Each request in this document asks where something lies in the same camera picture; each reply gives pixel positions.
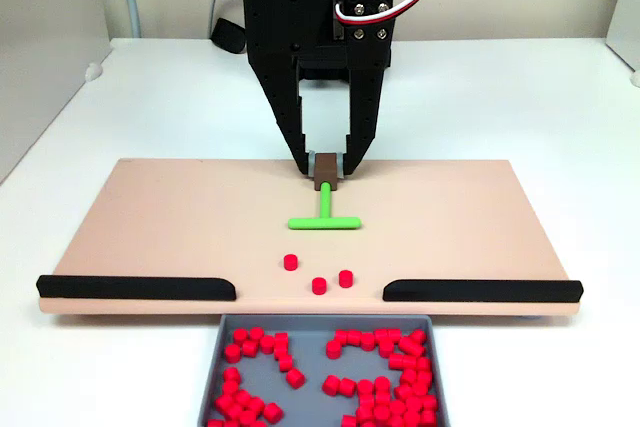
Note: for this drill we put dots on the beige flat board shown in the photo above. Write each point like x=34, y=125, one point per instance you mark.
x=175, y=227

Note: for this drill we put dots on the grey rectangular tray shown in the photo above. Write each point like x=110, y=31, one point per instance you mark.
x=307, y=399

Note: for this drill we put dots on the small white round bracket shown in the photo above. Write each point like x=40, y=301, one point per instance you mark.
x=636, y=78
x=93, y=72

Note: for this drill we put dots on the black guard rail strip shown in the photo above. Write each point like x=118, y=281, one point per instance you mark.
x=480, y=291
x=130, y=288

